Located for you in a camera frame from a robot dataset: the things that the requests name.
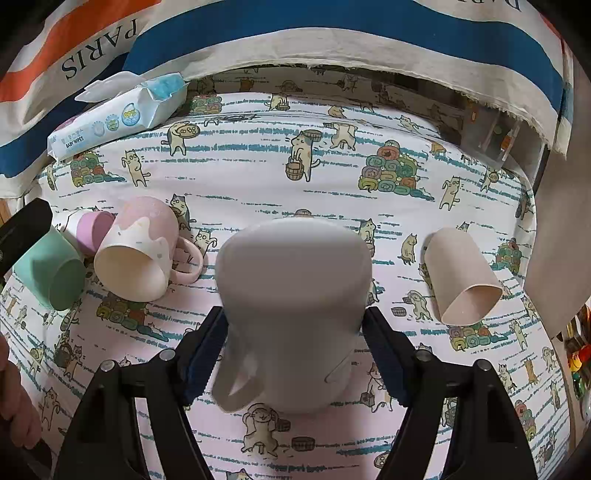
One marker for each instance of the beige cup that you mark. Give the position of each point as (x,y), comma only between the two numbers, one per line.
(452,263)

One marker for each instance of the cat printed bed sheet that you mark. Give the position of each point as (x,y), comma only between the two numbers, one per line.
(258,175)

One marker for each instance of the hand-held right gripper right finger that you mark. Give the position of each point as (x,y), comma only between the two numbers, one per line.
(384,353)

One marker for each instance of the small purple cup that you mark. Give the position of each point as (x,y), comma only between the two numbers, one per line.
(90,228)

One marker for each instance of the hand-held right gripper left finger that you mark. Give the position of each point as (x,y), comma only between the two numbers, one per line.
(205,357)

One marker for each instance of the pink cat mug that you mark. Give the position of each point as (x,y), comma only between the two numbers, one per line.
(138,230)

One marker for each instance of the orange blue striped canvas bag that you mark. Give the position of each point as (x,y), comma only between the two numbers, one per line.
(41,55)

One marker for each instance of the mint green cup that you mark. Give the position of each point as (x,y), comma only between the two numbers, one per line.
(37,267)

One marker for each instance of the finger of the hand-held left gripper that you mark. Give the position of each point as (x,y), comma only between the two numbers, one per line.
(23,230)

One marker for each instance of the colourful toy clutter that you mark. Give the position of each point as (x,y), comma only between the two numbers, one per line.
(579,360)

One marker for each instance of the baby wipes packet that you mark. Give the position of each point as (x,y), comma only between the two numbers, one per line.
(106,122)

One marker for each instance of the person's left hand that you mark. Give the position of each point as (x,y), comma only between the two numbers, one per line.
(16,401)

